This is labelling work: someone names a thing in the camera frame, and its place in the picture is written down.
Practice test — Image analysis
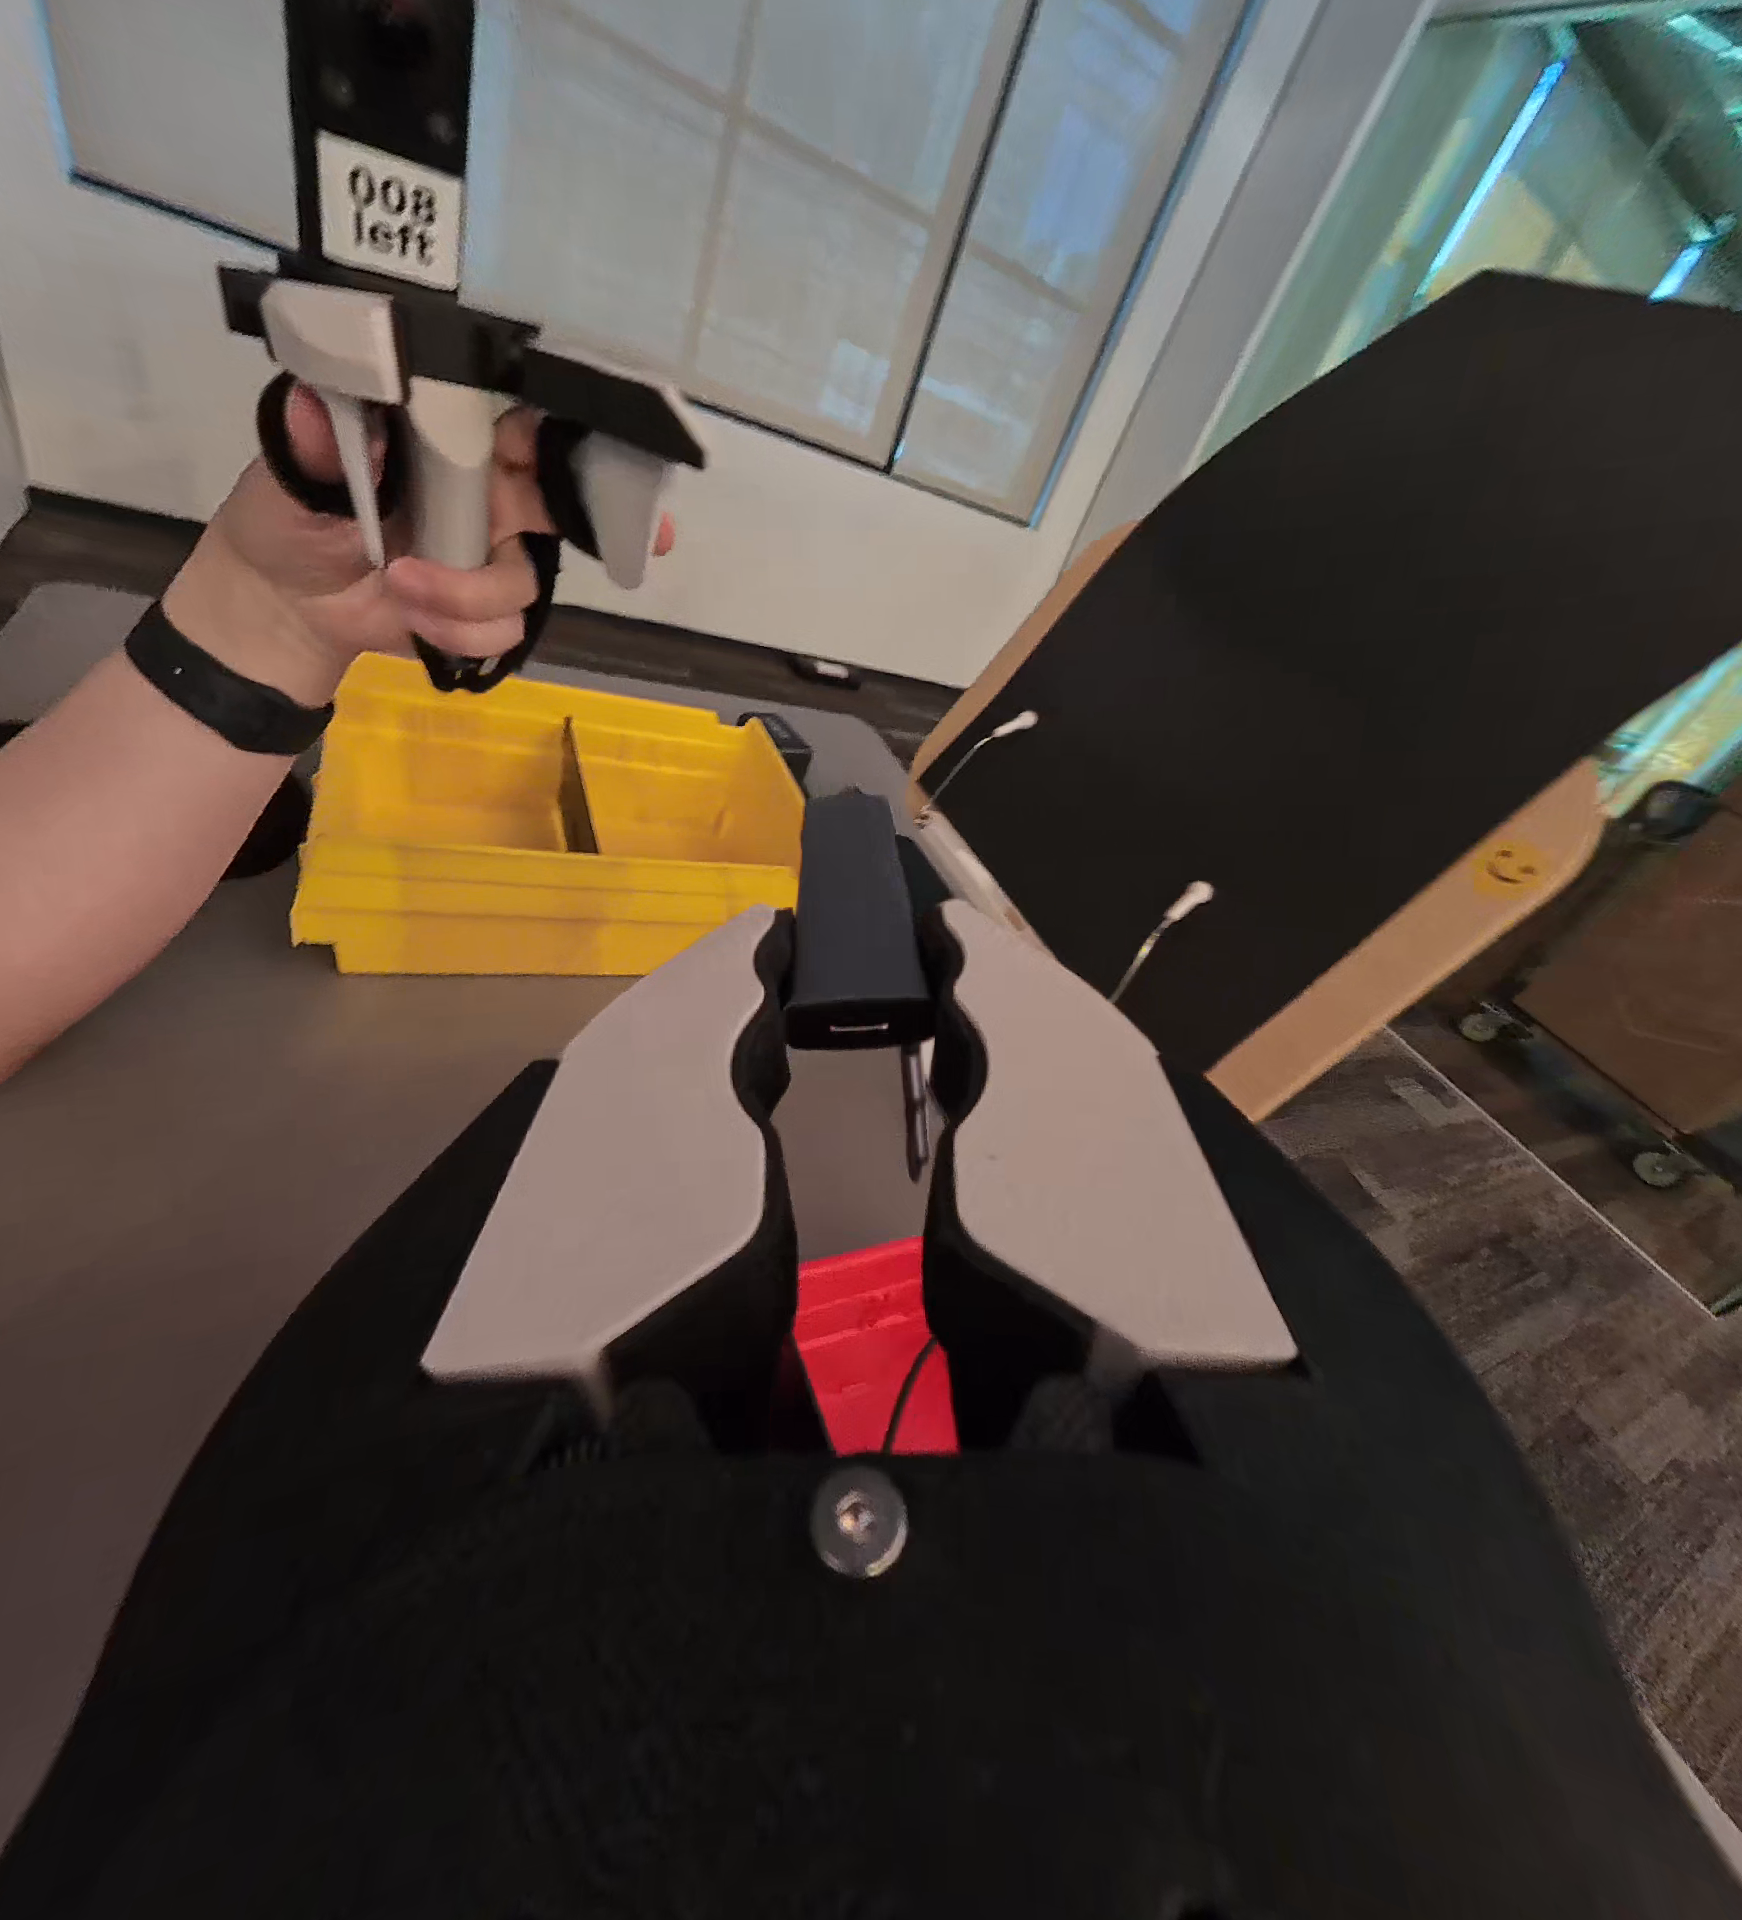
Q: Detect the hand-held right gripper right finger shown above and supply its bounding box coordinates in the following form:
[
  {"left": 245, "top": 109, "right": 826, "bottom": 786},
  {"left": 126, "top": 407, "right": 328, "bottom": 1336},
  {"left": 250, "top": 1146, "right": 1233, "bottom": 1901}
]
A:
[{"left": 923, "top": 901, "right": 1301, "bottom": 1448}]

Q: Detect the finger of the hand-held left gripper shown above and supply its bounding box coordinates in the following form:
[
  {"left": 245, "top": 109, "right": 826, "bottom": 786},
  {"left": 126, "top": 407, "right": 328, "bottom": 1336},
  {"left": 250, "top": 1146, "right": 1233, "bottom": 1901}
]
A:
[
  {"left": 260, "top": 284, "right": 406, "bottom": 576},
  {"left": 571, "top": 386, "right": 681, "bottom": 593}
]

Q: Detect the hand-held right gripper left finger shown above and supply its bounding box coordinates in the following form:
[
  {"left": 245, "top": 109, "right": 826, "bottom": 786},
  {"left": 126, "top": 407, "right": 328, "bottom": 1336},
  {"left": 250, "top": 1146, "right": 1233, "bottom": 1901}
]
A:
[{"left": 422, "top": 905, "right": 798, "bottom": 1448}]

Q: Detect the red plastic bin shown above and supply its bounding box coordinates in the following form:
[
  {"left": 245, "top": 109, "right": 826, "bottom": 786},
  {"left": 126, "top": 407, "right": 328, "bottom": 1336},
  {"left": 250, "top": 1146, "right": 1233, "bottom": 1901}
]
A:
[{"left": 796, "top": 1233, "right": 959, "bottom": 1457}]

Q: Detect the thin black cable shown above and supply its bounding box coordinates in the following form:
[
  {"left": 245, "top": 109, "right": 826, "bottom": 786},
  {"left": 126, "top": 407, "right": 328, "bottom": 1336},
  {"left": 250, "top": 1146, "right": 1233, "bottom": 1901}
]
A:
[{"left": 884, "top": 1332, "right": 951, "bottom": 1457}]

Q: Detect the yellow plastic bin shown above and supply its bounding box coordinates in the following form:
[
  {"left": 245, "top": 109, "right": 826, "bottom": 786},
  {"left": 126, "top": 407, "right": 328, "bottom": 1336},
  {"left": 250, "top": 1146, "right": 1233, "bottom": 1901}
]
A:
[{"left": 291, "top": 652, "right": 809, "bottom": 977}]

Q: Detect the grey usb hub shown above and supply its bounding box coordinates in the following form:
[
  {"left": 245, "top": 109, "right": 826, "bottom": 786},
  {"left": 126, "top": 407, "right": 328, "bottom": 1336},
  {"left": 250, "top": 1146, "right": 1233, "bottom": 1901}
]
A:
[{"left": 785, "top": 786, "right": 947, "bottom": 1181}]

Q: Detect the person's left forearm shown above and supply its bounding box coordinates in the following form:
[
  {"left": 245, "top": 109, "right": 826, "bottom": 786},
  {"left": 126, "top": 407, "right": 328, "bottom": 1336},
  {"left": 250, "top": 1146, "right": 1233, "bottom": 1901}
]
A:
[{"left": 0, "top": 628, "right": 322, "bottom": 1112}]

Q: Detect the person's left hand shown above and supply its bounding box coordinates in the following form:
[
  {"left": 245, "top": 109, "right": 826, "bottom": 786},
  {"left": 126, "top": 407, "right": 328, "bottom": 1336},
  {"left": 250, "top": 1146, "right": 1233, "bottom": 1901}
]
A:
[{"left": 158, "top": 375, "right": 678, "bottom": 705}]

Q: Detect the black bin divider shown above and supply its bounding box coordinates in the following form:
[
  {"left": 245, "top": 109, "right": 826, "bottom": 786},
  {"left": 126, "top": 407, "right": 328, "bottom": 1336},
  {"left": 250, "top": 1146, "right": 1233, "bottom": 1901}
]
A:
[{"left": 556, "top": 713, "right": 607, "bottom": 861}]

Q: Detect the large gridded window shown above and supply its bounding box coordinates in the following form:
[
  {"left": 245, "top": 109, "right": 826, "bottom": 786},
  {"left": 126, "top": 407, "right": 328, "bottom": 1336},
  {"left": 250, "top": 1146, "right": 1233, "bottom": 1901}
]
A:
[{"left": 39, "top": 0, "right": 1263, "bottom": 528}]

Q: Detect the black wristband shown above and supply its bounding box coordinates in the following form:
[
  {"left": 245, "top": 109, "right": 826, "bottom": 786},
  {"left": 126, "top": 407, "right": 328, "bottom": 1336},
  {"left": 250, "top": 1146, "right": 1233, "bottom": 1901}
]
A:
[{"left": 121, "top": 597, "right": 337, "bottom": 757}]

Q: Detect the wheeled dolly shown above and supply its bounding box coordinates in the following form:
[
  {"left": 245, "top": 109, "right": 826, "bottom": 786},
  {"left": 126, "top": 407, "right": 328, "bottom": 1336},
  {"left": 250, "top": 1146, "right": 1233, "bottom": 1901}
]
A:
[{"left": 1455, "top": 997, "right": 1697, "bottom": 1189}]

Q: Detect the large cardboard box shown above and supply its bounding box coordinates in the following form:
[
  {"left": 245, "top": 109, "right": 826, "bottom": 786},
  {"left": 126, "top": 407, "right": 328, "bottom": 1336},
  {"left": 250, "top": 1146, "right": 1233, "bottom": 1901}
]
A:
[{"left": 1523, "top": 811, "right": 1742, "bottom": 1137}]

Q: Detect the black cover sheet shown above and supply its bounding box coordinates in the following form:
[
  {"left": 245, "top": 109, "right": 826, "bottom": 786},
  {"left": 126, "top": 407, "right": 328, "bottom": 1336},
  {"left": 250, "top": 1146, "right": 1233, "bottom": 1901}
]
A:
[{"left": 928, "top": 270, "right": 1742, "bottom": 1120}]

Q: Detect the white clip cord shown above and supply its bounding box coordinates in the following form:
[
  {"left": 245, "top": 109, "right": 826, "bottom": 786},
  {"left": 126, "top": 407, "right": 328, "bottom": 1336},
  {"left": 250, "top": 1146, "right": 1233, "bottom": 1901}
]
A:
[
  {"left": 1112, "top": 882, "right": 1215, "bottom": 1007},
  {"left": 913, "top": 707, "right": 1041, "bottom": 825}
]

